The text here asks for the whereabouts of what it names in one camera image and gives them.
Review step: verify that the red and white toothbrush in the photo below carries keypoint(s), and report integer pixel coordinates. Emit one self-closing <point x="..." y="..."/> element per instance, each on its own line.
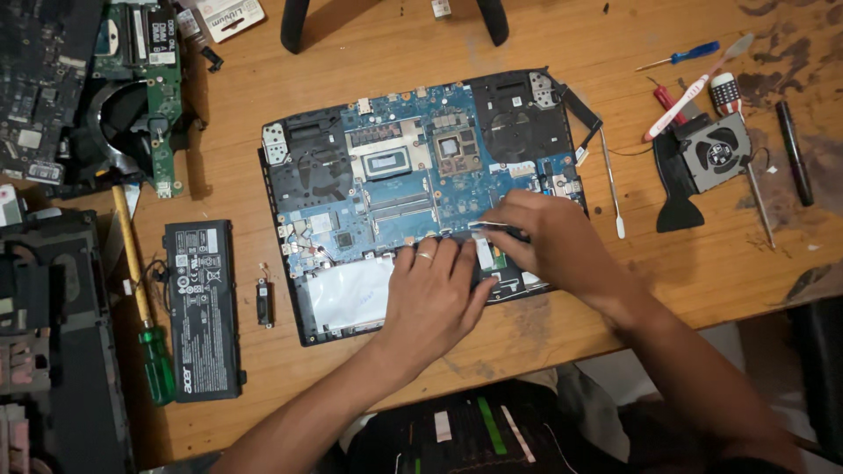
<point x="685" y="95"/>

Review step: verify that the open laptop base blue motherboard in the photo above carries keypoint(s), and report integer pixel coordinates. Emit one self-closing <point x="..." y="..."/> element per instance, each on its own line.
<point x="395" y="171"/>

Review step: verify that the person's left hand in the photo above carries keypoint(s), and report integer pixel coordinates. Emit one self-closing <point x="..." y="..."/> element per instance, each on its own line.
<point x="431" y="296"/>

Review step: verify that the black fan housing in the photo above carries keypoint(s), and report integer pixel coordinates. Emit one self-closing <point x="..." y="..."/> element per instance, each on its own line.
<point x="112" y="131"/>

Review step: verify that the black laptop battery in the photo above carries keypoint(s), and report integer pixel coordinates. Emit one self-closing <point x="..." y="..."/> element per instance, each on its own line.
<point x="203" y="309"/>

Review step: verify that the grey laptop cooling fan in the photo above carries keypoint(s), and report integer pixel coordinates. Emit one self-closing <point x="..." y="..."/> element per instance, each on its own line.
<point x="714" y="153"/>

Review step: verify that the stack of black laptop parts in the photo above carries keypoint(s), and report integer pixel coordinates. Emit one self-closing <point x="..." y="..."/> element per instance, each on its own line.
<point x="59" y="342"/>

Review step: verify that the small white tag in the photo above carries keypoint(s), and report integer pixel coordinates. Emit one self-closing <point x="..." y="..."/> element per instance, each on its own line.
<point x="441" y="8"/>

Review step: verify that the small black plastic piece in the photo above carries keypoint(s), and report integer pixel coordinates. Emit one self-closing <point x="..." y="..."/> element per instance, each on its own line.
<point x="212" y="59"/>

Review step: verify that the white printed card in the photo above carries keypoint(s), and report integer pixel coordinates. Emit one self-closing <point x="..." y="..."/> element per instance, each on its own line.
<point x="230" y="16"/>

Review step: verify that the black chair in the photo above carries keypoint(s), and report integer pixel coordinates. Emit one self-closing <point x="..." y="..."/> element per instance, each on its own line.
<point x="820" y="375"/>

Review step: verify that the person's right fingers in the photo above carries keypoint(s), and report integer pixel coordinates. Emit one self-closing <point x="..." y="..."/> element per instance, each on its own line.
<point x="517" y="210"/>

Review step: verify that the person's right hand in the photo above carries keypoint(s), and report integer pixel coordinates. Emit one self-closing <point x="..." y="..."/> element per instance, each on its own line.
<point x="560" y="250"/>

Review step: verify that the black pen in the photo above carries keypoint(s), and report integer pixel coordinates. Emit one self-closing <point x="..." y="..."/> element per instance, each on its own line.
<point x="793" y="155"/>

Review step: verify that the metal spudger white tip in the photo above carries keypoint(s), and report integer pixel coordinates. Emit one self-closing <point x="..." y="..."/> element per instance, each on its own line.
<point x="611" y="184"/>

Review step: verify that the green circuit board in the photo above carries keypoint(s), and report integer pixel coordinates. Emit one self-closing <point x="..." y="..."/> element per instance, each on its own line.
<point x="161" y="85"/>

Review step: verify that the dark laptop motherboard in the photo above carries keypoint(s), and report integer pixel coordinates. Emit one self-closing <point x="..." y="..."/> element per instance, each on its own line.
<point x="39" y="85"/>

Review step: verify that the black stand leg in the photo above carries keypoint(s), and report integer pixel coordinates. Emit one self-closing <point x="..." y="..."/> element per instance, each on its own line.
<point x="294" y="26"/>
<point x="494" y="20"/>

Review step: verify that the small black speaker module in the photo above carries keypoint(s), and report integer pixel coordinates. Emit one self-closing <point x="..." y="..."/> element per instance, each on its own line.
<point x="265" y="303"/>

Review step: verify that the black laptop panel with tapes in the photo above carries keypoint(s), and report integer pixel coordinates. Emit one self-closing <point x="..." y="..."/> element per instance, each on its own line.
<point x="461" y="434"/>

